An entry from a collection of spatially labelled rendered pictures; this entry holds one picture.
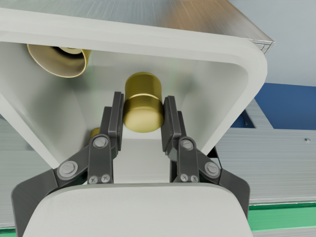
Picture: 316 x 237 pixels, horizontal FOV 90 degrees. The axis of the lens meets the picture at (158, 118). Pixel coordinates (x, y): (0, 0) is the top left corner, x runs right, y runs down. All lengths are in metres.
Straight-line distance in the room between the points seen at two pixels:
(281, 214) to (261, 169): 0.06
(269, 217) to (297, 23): 0.37
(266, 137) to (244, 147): 0.06
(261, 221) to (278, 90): 0.35
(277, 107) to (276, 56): 0.12
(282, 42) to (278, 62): 0.05
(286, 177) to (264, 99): 0.22
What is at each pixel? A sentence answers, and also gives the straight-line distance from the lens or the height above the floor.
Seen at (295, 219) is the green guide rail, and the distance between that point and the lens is 0.32.
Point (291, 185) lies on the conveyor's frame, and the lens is 0.32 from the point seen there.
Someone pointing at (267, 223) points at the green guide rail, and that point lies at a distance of 0.29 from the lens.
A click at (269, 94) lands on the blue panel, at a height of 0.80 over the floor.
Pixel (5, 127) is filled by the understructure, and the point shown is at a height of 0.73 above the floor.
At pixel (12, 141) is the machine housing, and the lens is 0.72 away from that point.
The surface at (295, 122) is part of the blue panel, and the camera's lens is 0.47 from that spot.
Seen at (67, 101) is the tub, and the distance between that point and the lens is 0.20.
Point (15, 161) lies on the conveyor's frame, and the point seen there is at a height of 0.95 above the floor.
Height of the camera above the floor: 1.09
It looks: 39 degrees down
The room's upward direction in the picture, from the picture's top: 175 degrees clockwise
